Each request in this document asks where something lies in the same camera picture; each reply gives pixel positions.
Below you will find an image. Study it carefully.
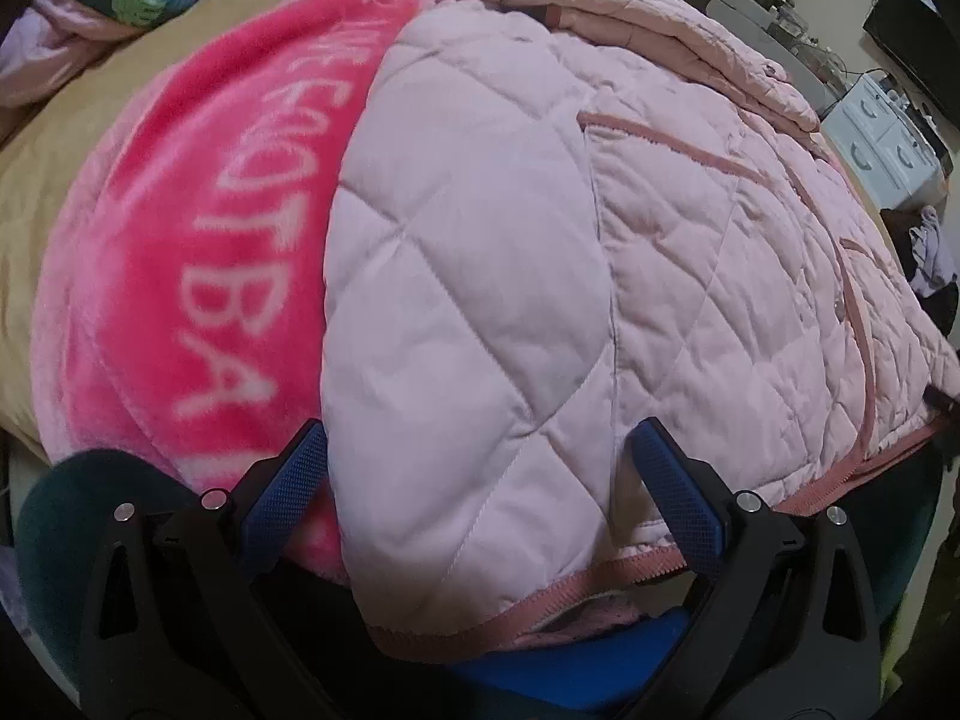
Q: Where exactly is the pink quilted jacket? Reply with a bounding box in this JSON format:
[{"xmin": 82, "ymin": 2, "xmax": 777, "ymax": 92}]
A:
[{"xmin": 320, "ymin": 0, "xmax": 958, "ymax": 661}]

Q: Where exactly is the pink cartoon fleece blanket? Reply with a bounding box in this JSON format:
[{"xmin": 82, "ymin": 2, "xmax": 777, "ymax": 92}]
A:
[{"xmin": 29, "ymin": 0, "xmax": 452, "ymax": 587}]

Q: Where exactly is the lilac hanging garment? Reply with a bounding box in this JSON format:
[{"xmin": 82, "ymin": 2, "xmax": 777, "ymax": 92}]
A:
[{"xmin": 910, "ymin": 205, "xmax": 958, "ymax": 298}]

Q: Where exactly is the tan bed sheet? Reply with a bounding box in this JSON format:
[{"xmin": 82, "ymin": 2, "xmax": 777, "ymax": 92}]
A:
[{"xmin": 0, "ymin": 0, "xmax": 281, "ymax": 460}]

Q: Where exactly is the white drawer cabinet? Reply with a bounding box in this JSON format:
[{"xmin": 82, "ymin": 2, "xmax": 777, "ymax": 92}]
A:
[{"xmin": 822, "ymin": 73, "xmax": 947, "ymax": 211}]

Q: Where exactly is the black wall television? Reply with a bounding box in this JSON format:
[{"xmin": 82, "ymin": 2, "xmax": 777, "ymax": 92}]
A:
[{"xmin": 862, "ymin": 0, "xmax": 960, "ymax": 125}]

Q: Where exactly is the grey wall desk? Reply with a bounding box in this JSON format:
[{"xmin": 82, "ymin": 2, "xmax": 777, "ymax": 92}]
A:
[{"xmin": 686, "ymin": 0, "xmax": 846, "ymax": 117}]

